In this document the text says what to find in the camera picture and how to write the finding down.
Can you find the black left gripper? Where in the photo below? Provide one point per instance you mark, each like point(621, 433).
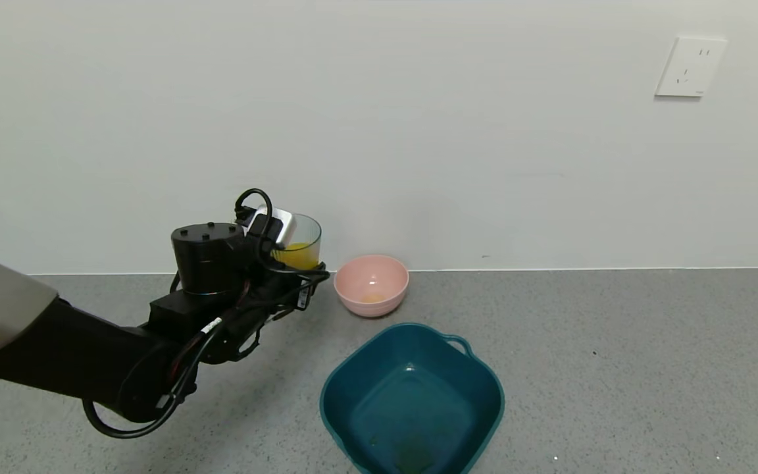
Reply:
point(303, 297)

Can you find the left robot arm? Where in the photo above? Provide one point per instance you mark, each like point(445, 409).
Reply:
point(56, 349)

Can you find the clear ribbed plastic cup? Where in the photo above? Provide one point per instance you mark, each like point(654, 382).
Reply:
point(306, 234)

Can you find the orange juice liquid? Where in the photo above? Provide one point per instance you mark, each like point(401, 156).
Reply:
point(300, 255)

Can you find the teal square plastic basin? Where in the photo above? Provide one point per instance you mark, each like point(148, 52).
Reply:
point(412, 408)

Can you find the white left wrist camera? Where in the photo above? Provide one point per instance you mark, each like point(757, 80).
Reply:
point(285, 224)

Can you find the pink plastic bowl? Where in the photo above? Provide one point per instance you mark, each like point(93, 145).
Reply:
point(371, 286)

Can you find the white wall power outlet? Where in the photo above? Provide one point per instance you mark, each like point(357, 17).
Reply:
point(689, 67)

